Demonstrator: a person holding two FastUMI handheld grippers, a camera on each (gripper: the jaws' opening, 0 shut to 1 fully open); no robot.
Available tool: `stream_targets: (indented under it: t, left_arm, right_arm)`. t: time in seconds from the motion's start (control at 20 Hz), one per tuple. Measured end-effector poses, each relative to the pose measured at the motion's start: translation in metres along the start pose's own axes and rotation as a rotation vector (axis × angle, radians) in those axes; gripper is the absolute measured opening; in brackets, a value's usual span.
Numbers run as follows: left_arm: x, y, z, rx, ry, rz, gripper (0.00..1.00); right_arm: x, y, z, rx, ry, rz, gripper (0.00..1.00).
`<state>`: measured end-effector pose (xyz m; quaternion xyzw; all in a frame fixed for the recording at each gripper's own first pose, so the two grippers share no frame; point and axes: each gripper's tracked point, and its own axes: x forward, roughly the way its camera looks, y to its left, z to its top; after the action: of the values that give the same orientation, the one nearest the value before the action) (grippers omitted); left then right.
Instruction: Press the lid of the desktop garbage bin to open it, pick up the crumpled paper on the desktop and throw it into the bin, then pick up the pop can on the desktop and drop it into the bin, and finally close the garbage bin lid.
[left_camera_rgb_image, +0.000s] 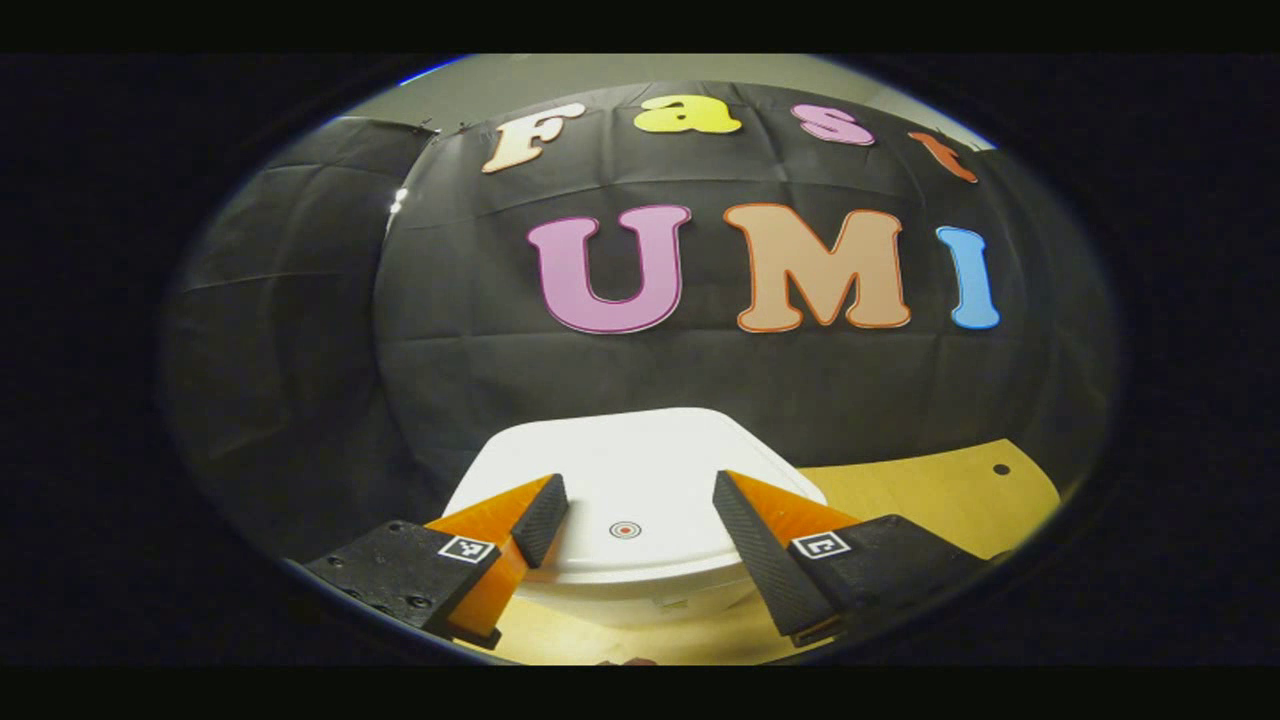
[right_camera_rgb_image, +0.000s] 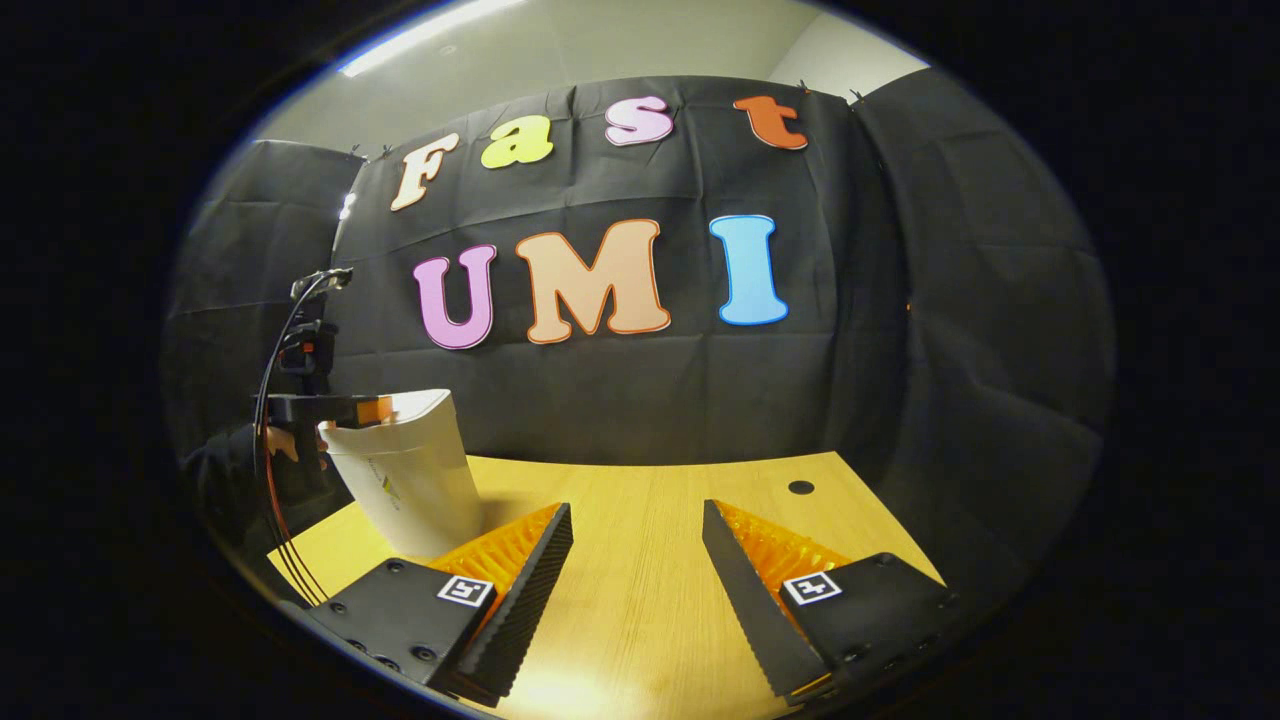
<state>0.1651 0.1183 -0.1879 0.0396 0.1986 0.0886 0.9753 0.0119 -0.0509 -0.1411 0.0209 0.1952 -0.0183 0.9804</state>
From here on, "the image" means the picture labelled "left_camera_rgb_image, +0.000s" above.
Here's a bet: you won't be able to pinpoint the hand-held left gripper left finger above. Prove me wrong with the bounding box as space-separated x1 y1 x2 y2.
302 473 571 650

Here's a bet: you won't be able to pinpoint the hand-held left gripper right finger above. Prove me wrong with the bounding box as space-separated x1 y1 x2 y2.
711 470 988 648

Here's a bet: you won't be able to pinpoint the white desktop garbage bin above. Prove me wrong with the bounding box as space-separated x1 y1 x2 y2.
442 407 830 629

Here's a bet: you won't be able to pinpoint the wooden desktop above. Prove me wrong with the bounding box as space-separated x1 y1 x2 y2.
478 438 1063 667

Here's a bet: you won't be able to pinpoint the black backdrop cloth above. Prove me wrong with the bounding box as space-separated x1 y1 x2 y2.
160 80 1117 563

